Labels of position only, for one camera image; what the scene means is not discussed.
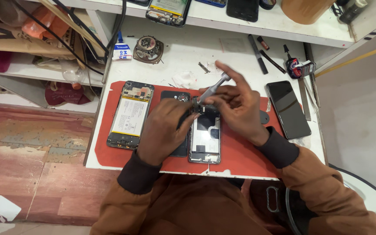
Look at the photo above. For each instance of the black marker pen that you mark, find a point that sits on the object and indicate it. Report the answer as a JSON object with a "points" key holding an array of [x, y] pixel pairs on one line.
{"points": [[257, 54]]}

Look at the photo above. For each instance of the white glue tube blue cap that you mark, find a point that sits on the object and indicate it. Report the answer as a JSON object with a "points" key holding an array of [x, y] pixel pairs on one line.
{"points": [[121, 49]]}

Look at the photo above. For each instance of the blue phone case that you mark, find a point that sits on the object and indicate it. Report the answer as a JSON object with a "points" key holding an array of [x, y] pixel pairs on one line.
{"points": [[211, 2]]}

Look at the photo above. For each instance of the opened phone with green battery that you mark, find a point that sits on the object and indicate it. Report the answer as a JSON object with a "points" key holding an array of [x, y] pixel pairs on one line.
{"points": [[169, 12]]}

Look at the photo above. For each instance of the grey precision screwdriver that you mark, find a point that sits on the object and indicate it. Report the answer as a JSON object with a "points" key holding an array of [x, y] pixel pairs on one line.
{"points": [[212, 89]]}

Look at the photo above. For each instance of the person's right hand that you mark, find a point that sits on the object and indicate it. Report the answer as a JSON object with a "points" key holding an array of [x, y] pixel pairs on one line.
{"points": [[240, 107]]}

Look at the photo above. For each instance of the brown cylindrical container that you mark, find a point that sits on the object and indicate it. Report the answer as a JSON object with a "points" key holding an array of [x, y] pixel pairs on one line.
{"points": [[305, 9]]}

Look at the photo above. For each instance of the black stool with white seat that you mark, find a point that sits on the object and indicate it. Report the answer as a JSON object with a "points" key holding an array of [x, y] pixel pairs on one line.
{"points": [[354, 192]]}

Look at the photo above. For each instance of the white crumpled tissue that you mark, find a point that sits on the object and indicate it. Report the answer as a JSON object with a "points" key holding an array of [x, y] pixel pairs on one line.
{"points": [[184, 80]]}

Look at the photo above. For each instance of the small metal bracket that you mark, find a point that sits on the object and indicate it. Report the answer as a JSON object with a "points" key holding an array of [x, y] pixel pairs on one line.
{"points": [[203, 67]]}

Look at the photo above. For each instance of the red work mat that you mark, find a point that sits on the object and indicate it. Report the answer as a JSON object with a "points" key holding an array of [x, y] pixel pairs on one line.
{"points": [[240, 150]]}

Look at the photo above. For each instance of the black phone back cover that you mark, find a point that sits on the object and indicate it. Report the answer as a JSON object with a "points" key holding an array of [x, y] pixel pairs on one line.
{"points": [[176, 98]]}

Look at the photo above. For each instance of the metal tweezers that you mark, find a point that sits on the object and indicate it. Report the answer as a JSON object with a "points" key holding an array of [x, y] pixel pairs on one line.
{"points": [[314, 89]]}

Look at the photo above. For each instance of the thin black stylus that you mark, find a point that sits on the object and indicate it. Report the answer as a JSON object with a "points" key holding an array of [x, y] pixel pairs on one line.
{"points": [[272, 61]]}

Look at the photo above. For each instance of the clear plastic film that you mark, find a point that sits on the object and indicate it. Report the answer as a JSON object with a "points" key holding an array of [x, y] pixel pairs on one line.
{"points": [[232, 45]]}

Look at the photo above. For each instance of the black glue bottle red label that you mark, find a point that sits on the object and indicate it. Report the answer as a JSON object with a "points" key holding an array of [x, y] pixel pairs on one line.
{"points": [[291, 63]]}

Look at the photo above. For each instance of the phone with white battery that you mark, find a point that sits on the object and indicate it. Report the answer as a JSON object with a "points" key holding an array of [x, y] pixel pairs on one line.
{"points": [[205, 137]]}

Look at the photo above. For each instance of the side shelf with bags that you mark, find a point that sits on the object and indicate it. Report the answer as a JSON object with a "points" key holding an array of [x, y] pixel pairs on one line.
{"points": [[34, 49]]}

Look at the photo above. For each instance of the black round plastic piece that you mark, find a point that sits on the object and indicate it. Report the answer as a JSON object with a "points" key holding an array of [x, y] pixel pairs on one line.
{"points": [[264, 116]]}

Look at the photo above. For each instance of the person's left hand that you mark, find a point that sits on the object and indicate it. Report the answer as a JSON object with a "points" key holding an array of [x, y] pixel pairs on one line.
{"points": [[162, 130]]}

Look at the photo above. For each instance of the round speaker part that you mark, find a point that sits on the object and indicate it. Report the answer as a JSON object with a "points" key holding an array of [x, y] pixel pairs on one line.
{"points": [[148, 49]]}

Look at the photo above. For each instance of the small brown red tube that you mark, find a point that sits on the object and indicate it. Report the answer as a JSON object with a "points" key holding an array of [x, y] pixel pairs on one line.
{"points": [[263, 42]]}

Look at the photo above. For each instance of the black tape roll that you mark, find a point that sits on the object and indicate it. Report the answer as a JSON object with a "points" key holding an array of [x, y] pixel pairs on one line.
{"points": [[267, 3]]}

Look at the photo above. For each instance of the black smartphone with dark screen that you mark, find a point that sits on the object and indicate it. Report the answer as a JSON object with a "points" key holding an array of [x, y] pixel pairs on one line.
{"points": [[288, 109]]}

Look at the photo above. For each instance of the black phone on shelf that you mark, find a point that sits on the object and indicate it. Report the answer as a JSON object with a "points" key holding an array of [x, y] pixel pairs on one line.
{"points": [[242, 9]]}

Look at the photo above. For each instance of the dark bottle with white cap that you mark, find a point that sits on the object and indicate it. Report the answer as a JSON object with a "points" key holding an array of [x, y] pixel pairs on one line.
{"points": [[353, 10]]}

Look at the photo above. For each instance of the white card on floor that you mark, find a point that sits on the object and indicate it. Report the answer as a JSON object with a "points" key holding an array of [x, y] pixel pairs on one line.
{"points": [[5, 208]]}

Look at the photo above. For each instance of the opened phone with printed battery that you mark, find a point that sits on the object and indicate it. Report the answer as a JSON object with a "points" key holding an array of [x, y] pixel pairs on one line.
{"points": [[130, 115]]}

